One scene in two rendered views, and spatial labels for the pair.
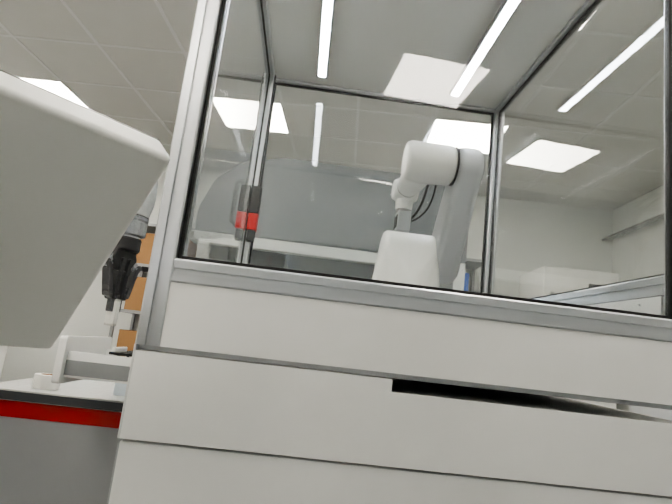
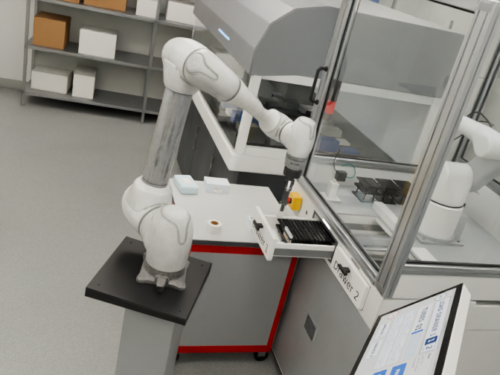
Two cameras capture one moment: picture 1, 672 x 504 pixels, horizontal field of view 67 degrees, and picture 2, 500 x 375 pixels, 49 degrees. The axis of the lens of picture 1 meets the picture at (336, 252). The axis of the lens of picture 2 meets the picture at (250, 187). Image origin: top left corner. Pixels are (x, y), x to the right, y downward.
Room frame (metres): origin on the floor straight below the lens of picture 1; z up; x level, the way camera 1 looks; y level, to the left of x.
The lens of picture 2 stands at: (-0.64, 1.36, 2.00)
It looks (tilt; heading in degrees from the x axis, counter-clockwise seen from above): 24 degrees down; 342
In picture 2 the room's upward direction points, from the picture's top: 14 degrees clockwise
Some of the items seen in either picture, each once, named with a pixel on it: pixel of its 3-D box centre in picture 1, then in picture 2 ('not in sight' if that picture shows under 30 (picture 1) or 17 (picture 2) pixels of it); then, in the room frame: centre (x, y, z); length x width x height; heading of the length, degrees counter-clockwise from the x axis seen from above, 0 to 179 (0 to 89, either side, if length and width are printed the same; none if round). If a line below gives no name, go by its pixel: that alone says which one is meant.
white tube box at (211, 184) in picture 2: not in sight; (216, 185); (1.99, 0.71, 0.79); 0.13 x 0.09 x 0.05; 92
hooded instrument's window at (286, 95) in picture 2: not in sight; (287, 83); (3.11, 0.08, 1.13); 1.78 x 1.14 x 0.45; 3
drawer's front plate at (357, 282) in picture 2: not in sight; (348, 276); (1.07, 0.32, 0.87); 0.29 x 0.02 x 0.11; 3
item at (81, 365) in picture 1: (165, 370); (306, 236); (1.38, 0.41, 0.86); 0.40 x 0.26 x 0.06; 93
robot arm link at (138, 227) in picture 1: (129, 227); (295, 161); (1.35, 0.56, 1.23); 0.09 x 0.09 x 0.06
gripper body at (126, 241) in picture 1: (124, 253); (291, 177); (1.35, 0.56, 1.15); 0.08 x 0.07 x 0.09; 158
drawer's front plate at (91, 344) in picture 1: (85, 357); (263, 232); (1.37, 0.62, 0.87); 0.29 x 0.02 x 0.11; 3
